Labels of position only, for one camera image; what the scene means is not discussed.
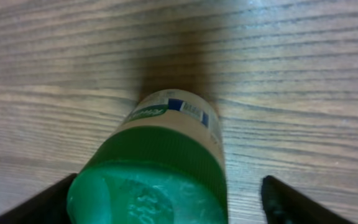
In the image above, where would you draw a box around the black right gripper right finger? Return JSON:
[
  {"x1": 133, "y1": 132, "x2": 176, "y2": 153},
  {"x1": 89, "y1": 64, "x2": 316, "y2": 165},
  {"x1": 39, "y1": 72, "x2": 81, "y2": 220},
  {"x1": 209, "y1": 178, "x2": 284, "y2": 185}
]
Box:
[{"x1": 260, "y1": 175, "x2": 352, "y2": 224}]

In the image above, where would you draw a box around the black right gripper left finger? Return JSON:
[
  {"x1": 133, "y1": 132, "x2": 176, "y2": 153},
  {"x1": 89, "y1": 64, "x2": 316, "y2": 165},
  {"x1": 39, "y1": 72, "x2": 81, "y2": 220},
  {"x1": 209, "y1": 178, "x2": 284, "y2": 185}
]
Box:
[{"x1": 0, "y1": 173, "x2": 77, "y2": 224}]

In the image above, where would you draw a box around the green lid jar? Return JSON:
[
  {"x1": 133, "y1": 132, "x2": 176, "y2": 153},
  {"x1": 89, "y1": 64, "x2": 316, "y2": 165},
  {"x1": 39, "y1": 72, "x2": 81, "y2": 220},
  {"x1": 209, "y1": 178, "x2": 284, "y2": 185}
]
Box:
[{"x1": 67, "y1": 89, "x2": 229, "y2": 224}]

